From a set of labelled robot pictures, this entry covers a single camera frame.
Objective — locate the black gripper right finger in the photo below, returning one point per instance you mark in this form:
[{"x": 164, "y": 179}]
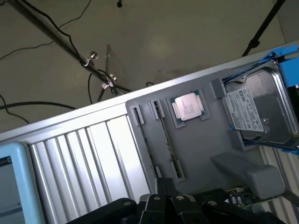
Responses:
[{"x": 187, "y": 212}]

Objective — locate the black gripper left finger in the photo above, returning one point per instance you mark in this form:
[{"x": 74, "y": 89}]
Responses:
[{"x": 112, "y": 212}]

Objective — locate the green graphics card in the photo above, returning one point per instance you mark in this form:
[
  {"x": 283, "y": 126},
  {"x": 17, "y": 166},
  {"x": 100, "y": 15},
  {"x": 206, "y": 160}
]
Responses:
[{"x": 240, "y": 197}]

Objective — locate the grey parts rack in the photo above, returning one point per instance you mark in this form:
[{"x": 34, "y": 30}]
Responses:
[{"x": 198, "y": 144}]

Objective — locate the silver CPU chip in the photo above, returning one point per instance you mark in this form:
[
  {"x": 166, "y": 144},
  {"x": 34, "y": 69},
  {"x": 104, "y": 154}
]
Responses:
[{"x": 188, "y": 106}]

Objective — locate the light blue teach pendant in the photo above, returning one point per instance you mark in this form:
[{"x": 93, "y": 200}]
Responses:
[{"x": 16, "y": 151}]

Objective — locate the silver tripod clamp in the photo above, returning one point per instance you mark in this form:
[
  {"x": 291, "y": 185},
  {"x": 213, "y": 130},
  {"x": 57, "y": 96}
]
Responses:
[
  {"x": 91, "y": 57},
  {"x": 108, "y": 81}
]

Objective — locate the silver hard disk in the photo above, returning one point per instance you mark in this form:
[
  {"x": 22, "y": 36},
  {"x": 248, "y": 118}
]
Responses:
[{"x": 264, "y": 105}]

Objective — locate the blue disk caddy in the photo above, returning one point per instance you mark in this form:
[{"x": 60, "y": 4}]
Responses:
[{"x": 288, "y": 70}]

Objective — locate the black tripod stand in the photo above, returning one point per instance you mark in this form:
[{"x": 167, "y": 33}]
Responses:
[{"x": 58, "y": 43}]

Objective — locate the black tripod leg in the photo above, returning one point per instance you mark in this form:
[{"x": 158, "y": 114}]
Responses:
[{"x": 264, "y": 24}]

